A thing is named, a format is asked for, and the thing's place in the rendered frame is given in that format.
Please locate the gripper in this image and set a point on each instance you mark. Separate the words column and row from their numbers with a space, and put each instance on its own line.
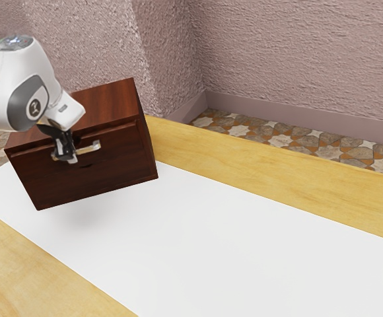
column 56, row 133

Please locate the dark brown wooden drawer cabinet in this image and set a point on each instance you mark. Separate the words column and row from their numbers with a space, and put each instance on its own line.
column 112, row 155

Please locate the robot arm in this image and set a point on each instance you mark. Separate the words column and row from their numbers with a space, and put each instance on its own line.
column 23, row 82

